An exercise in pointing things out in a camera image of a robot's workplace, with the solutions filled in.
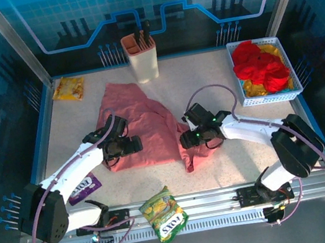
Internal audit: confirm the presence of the pink t-shirt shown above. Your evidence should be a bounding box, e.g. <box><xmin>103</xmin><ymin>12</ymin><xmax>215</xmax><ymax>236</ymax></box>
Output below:
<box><xmin>88</xmin><ymin>64</ymin><xmax>231</xmax><ymax>188</ymax></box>

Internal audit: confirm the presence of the purple candy bag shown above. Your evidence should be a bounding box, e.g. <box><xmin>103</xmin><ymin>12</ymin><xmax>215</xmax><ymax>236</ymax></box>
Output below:
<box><xmin>64</xmin><ymin>170</ymin><xmax>106</xmax><ymax>207</ymax></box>

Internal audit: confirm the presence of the yellow t-shirt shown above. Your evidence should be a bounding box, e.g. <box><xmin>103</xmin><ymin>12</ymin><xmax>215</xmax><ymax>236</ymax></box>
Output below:
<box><xmin>236</xmin><ymin>38</ymin><xmax>296</xmax><ymax>100</ymax></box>

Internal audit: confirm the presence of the green candy bag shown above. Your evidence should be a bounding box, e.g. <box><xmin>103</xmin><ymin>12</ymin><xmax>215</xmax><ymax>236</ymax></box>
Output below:
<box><xmin>135</xmin><ymin>182</ymin><xmax>193</xmax><ymax>243</ymax></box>

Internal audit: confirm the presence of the beige knife block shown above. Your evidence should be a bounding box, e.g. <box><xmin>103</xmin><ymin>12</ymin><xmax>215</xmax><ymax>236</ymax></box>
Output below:
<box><xmin>119</xmin><ymin>29</ymin><xmax>163</xmax><ymax>87</ymax></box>

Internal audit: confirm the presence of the white plastic mesh basket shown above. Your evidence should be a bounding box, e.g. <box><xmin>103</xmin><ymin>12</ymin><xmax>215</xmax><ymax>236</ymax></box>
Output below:
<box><xmin>225</xmin><ymin>31</ymin><xmax>306</xmax><ymax>111</ymax></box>

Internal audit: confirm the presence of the yellow snack bag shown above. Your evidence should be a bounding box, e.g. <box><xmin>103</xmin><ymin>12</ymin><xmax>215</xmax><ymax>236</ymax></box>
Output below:
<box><xmin>49</xmin><ymin>73</ymin><xmax>89</xmax><ymax>106</ymax></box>

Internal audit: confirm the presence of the red t-shirt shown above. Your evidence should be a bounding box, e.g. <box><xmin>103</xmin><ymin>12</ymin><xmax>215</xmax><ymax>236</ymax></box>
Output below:
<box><xmin>228</xmin><ymin>33</ymin><xmax>293</xmax><ymax>100</ymax></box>

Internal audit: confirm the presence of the teal t-shirt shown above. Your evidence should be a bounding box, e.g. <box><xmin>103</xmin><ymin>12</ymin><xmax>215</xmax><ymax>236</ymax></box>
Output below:
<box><xmin>276</xmin><ymin>86</ymin><xmax>298</xmax><ymax>96</ymax></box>

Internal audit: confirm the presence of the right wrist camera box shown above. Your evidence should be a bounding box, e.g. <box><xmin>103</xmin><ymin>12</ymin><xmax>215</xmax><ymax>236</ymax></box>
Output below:
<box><xmin>182</xmin><ymin>100</ymin><xmax>211</xmax><ymax>130</ymax></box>

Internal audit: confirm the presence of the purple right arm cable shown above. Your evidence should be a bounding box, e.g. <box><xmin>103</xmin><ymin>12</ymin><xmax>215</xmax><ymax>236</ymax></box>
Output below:
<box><xmin>182</xmin><ymin>64</ymin><xmax>325</xmax><ymax>237</ymax></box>

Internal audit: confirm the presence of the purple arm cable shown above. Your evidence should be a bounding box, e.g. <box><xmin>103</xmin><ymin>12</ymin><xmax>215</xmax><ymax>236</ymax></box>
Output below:
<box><xmin>11</xmin><ymin>106</ymin><xmax>140</xmax><ymax>243</ymax></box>
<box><xmin>182</xmin><ymin>64</ymin><xmax>325</xmax><ymax>237</ymax></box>

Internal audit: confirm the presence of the aluminium frame rail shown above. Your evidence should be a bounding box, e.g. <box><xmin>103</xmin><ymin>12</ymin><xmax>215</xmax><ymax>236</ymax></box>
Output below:
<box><xmin>18</xmin><ymin>168</ymin><xmax>325</xmax><ymax>243</ymax></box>

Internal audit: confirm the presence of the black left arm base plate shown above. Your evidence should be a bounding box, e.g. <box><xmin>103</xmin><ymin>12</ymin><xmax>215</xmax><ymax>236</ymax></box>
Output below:
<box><xmin>73</xmin><ymin>207</ymin><xmax>134</xmax><ymax>238</ymax></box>

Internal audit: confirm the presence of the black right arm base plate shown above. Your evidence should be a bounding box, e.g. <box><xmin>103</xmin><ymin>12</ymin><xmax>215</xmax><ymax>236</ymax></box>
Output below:
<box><xmin>236</xmin><ymin>178</ymin><xmax>296</xmax><ymax>209</ymax></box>

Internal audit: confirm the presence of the slotted grey cable duct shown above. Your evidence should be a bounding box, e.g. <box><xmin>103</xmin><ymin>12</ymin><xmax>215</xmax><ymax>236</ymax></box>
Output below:
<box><xmin>64</xmin><ymin>207</ymin><xmax>268</xmax><ymax>243</ymax></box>

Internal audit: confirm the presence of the black knife handle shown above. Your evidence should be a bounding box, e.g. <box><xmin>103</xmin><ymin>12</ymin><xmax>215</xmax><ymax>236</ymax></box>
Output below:
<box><xmin>140</xmin><ymin>19</ymin><xmax>155</xmax><ymax>50</ymax></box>
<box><xmin>132</xmin><ymin>24</ymin><xmax>143</xmax><ymax>50</ymax></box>

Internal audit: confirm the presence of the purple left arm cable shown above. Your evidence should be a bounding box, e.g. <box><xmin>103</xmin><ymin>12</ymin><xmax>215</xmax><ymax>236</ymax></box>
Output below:
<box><xmin>11</xmin><ymin>106</ymin><xmax>140</xmax><ymax>243</ymax></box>

